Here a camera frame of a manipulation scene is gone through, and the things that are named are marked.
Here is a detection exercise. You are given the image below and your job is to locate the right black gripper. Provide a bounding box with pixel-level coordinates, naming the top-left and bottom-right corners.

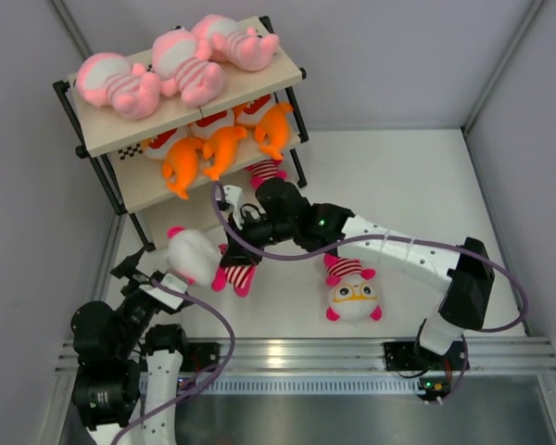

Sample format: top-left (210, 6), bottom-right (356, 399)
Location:
top-left (221, 210), bottom-right (297, 269)

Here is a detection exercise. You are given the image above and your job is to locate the white panda plush with glasses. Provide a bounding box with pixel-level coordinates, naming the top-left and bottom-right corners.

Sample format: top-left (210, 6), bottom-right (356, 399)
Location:
top-left (245, 159), bottom-right (287, 189)

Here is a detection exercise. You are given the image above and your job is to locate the orange shark plush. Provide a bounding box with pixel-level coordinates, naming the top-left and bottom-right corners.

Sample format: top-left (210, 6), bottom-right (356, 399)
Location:
top-left (140, 126), bottom-right (203, 200)
top-left (189, 108), bottom-right (248, 181)
top-left (233, 94), bottom-right (294, 160)

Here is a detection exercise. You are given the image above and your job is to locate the white panda plush front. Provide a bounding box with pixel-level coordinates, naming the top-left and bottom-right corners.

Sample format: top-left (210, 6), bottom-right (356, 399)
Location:
top-left (322, 254), bottom-right (383, 323)

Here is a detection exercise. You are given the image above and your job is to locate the white panda plush face down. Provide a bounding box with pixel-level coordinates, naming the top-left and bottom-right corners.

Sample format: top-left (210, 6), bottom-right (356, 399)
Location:
top-left (167, 226), bottom-right (256, 298)

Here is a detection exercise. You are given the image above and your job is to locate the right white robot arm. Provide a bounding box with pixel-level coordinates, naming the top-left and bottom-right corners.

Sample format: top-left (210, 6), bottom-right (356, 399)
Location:
top-left (211, 178), bottom-right (495, 368)

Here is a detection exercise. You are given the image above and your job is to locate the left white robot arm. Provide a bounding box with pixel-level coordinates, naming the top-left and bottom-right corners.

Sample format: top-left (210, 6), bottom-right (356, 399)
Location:
top-left (70, 249), bottom-right (191, 444)

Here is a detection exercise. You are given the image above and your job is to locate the beige three-tier shelf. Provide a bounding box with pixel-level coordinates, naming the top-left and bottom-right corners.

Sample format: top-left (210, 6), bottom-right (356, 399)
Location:
top-left (53, 16), bottom-right (310, 254)

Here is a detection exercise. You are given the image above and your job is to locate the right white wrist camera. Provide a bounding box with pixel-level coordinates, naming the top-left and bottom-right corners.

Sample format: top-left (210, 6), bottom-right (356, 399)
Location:
top-left (211, 182), bottom-right (244, 222)

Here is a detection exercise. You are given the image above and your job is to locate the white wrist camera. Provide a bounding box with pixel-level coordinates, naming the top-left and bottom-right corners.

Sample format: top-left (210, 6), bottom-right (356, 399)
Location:
top-left (211, 182), bottom-right (244, 222)
top-left (138, 273), bottom-right (188, 314)

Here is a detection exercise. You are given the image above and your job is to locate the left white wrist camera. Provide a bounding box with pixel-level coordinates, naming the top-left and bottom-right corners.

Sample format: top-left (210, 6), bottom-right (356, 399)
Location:
top-left (138, 273), bottom-right (188, 314)

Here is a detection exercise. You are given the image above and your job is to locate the white slotted cable duct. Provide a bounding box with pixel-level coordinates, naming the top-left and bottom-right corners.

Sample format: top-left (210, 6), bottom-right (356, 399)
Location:
top-left (203, 375), bottom-right (444, 396)

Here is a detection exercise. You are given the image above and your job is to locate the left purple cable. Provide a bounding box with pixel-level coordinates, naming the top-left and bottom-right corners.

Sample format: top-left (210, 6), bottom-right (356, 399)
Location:
top-left (110, 277), bottom-right (236, 445)

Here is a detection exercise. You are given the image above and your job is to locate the purple cable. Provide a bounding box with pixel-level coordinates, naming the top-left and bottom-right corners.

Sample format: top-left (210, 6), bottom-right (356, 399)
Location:
top-left (210, 183), bottom-right (530, 409)
top-left (110, 277), bottom-right (236, 445)

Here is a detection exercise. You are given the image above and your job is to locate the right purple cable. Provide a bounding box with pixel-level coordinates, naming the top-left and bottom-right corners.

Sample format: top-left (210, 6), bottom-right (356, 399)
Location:
top-left (210, 183), bottom-right (530, 409)

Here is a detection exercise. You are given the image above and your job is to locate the aluminium mounting rail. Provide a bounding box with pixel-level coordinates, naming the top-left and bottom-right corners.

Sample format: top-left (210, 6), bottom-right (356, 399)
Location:
top-left (55, 337), bottom-right (556, 373)

